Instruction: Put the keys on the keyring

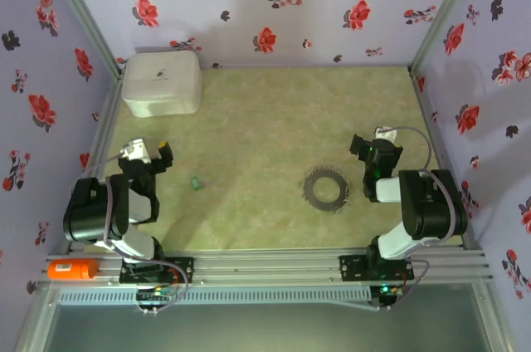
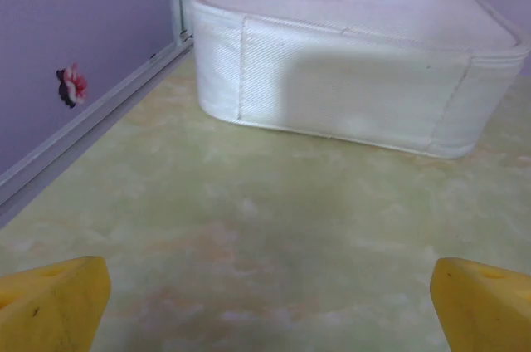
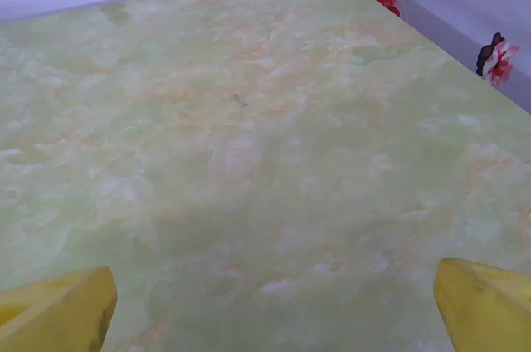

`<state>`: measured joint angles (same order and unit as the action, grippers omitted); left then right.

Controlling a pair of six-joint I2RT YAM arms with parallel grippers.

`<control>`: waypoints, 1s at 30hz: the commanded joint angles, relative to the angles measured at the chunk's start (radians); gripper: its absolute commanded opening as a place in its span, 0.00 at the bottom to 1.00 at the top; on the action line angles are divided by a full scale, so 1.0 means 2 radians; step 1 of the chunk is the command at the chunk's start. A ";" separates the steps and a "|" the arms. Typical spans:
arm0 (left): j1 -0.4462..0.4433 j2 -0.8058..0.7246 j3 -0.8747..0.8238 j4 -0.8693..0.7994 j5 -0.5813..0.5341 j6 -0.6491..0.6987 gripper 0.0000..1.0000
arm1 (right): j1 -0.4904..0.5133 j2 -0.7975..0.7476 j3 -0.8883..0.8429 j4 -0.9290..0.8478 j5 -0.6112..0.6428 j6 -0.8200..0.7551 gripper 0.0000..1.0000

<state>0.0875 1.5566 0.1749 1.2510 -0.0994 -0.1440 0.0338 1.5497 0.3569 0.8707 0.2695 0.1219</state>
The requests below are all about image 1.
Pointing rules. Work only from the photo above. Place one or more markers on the green headed key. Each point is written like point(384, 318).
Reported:
point(195, 183)

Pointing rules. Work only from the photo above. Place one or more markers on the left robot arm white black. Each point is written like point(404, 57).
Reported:
point(87, 211)

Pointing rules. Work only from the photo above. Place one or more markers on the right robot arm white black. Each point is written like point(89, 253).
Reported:
point(431, 206)

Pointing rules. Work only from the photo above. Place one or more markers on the white plastic box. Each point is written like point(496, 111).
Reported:
point(162, 82)

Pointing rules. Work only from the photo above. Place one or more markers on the orange capped bottle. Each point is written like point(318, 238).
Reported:
point(70, 270)

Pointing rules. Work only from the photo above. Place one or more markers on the left controller circuit board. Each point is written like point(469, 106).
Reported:
point(155, 294)

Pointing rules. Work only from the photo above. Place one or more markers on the controller circuit board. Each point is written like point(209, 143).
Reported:
point(155, 294)
point(386, 291)

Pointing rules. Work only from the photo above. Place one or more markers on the right controller circuit board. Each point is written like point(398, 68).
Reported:
point(386, 291)

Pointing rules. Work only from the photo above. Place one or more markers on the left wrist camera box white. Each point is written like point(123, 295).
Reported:
point(137, 150)

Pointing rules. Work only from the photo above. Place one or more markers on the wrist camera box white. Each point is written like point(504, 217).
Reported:
point(137, 150)
point(386, 133)

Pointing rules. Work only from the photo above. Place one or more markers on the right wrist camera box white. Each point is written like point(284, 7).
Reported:
point(386, 133)

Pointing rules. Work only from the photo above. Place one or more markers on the right aluminium side rail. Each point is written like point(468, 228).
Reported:
point(431, 128)

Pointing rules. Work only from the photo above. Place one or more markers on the aluminium side rail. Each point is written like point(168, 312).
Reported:
point(431, 128)
point(105, 119)

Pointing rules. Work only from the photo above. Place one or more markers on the left aluminium side rail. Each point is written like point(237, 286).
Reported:
point(105, 119)

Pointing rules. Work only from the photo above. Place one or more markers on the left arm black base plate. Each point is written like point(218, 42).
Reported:
point(182, 271)

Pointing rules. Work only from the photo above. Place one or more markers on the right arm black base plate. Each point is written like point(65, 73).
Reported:
point(352, 267)

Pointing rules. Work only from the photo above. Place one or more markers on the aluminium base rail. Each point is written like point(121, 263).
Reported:
point(265, 265)

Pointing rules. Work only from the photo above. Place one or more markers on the right aluminium corner post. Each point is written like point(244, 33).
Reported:
point(444, 11)

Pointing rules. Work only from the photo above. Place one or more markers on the aluminium corner post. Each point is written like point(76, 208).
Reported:
point(83, 11)
point(444, 11)

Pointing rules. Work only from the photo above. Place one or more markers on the left aluminium corner post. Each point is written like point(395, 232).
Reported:
point(83, 11)

